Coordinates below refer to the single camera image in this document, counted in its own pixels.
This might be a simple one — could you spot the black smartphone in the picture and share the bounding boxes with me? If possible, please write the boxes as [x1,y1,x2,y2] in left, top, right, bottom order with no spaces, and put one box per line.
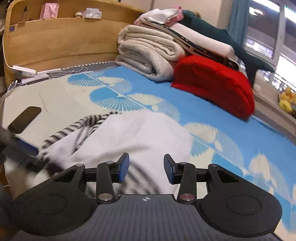
[8,106,42,135]

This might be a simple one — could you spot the tissue pack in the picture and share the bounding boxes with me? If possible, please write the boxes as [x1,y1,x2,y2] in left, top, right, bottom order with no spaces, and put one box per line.
[82,8,102,20]

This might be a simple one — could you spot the folded clothes stack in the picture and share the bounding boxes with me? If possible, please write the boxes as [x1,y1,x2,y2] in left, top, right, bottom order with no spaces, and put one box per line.
[134,8,239,70]

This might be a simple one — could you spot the white power strip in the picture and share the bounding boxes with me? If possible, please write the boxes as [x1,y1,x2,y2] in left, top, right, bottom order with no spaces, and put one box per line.
[12,65,61,85]

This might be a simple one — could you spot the black white striped hoodie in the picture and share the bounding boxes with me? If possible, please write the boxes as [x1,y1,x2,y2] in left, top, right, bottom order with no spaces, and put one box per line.
[41,110,193,195]

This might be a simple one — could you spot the blue white patterned bedsheet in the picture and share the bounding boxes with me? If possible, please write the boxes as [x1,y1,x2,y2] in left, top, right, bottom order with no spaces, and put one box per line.
[3,62,295,240]

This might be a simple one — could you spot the wooden headboard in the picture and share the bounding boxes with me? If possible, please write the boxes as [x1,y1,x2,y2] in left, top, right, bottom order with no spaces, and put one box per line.
[3,1,144,85]

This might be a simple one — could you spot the yellow plush toys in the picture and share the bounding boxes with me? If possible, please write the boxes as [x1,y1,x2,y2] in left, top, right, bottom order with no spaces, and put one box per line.
[278,86,295,115]

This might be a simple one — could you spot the pink box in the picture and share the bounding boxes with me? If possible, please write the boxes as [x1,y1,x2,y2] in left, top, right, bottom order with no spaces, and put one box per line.
[39,3,59,20]

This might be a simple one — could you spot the cream folded blanket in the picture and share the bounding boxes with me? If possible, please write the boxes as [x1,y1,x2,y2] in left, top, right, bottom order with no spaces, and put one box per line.
[115,25,186,81]

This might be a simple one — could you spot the red folded blanket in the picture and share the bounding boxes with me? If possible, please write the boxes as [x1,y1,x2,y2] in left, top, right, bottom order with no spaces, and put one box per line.
[171,55,255,120]

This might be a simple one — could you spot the blue curtain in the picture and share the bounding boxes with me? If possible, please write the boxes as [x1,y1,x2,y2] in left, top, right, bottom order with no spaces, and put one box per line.
[227,0,250,46]

